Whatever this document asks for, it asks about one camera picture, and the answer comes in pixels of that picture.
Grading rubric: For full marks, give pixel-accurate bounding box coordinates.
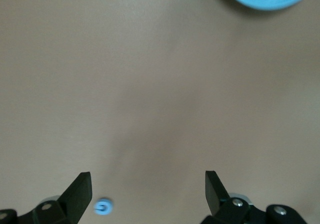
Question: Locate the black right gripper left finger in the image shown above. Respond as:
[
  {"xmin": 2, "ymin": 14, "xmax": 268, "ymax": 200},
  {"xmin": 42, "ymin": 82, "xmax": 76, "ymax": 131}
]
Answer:
[{"xmin": 0, "ymin": 171, "xmax": 93, "ymax": 224}]

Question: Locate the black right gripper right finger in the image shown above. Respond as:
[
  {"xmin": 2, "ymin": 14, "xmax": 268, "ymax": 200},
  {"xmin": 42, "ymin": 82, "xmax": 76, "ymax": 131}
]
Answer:
[{"xmin": 201, "ymin": 170, "xmax": 307, "ymax": 224}]

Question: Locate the brown table cover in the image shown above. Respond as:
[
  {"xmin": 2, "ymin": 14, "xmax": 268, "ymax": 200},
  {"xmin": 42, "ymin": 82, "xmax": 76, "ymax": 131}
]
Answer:
[{"xmin": 0, "ymin": 0, "xmax": 320, "ymax": 224}]

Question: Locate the blue foam letter G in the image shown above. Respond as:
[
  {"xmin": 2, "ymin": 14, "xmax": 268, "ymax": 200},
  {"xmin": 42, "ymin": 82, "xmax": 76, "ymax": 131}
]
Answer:
[{"xmin": 93, "ymin": 197, "xmax": 113, "ymax": 216}]

